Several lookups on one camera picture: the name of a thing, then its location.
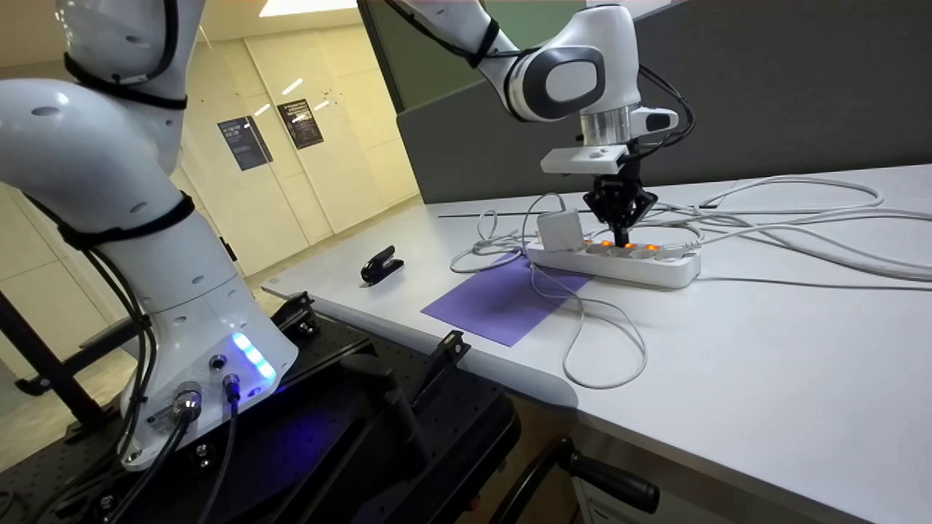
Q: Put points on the purple paper sheet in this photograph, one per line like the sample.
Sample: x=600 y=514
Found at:
x=502 y=302

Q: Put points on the black clamp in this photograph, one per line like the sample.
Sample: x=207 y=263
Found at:
x=297 y=311
x=445 y=356

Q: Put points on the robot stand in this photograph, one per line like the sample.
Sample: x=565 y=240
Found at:
x=328 y=451

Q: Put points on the grey partition panel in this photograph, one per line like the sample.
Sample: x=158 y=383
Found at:
x=764 y=87

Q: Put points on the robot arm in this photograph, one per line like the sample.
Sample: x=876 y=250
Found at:
x=95 y=167

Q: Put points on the white power strip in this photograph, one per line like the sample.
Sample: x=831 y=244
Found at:
x=619 y=266

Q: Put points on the white power adapter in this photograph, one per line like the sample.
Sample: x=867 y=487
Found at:
x=561 y=230

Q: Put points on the black stapler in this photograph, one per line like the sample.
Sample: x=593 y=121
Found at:
x=380 y=266

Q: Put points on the ceiling light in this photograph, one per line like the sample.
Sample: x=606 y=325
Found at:
x=306 y=7

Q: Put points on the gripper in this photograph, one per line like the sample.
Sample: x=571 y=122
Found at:
x=619 y=183

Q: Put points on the dark wall poster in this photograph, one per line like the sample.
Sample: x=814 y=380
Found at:
x=300 y=124
x=244 y=143

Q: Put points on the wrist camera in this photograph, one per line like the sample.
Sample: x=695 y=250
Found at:
x=582 y=159

